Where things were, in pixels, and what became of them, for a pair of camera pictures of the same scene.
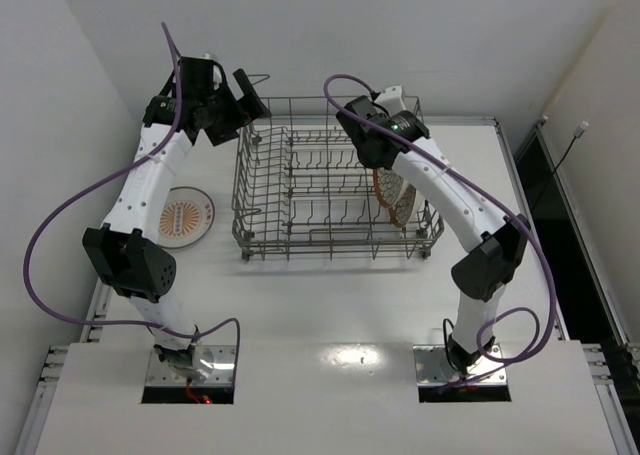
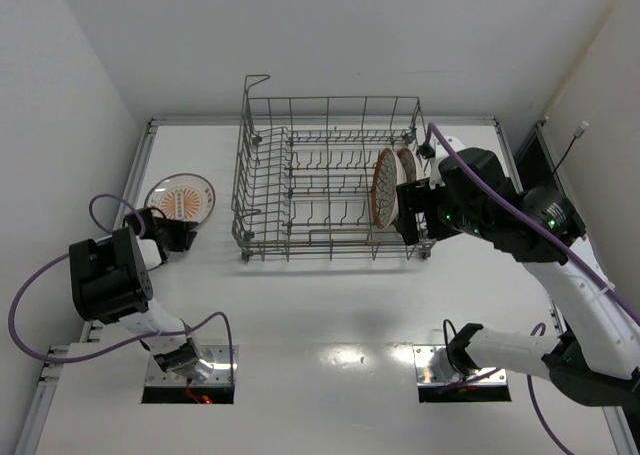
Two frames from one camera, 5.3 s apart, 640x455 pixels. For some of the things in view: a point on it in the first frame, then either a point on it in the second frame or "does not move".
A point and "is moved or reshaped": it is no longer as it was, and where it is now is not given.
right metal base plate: [432, 368] does not move
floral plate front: [389, 185] is moved or reshaped
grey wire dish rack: [303, 188] does not move
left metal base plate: [221, 373] does not move
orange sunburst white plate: [187, 217] is moved or reshaped
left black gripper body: [232, 113] to [175, 233]
